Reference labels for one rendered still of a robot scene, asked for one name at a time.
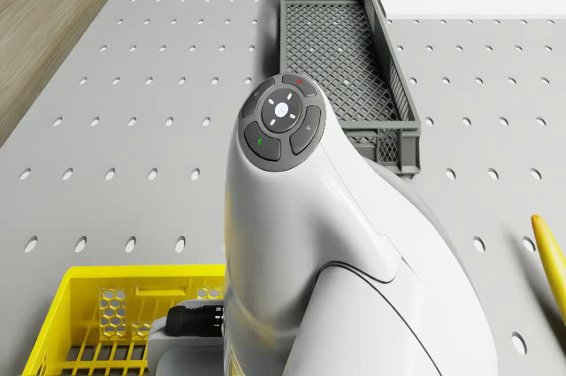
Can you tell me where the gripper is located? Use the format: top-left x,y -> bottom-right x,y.
147,299 -> 227,376

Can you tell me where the yellow basket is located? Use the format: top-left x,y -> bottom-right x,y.
21,264 -> 227,376

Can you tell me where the dark grey basket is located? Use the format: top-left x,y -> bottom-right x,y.
280,0 -> 422,176

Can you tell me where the banana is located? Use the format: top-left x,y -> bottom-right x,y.
530,214 -> 566,325

